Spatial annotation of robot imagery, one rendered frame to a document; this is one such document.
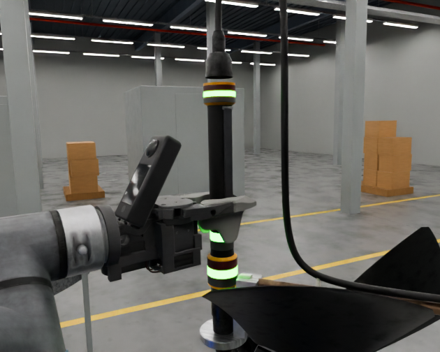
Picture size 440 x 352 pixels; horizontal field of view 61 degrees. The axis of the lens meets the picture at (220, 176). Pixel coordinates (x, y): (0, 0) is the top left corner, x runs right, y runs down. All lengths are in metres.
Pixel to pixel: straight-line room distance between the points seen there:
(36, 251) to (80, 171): 8.22
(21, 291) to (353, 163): 6.50
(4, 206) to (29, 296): 6.24
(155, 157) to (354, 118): 6.31
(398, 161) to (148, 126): 5.23
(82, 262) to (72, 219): 0.05
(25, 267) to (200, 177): 6.65
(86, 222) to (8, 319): 0.12
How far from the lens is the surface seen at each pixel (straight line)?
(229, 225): 0.50
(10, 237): 0.41
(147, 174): 0.45
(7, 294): 0.39
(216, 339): 0.58
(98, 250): 0.43
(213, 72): 0.51
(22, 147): 4.78
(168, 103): 6.76
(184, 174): 6.89
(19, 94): 4.78
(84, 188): 8.69
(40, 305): 0.39
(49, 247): 0.41
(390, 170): 8.75
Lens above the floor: 1.60
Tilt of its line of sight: 8 degrees down
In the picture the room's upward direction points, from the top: 1 degrees counter-clockwise
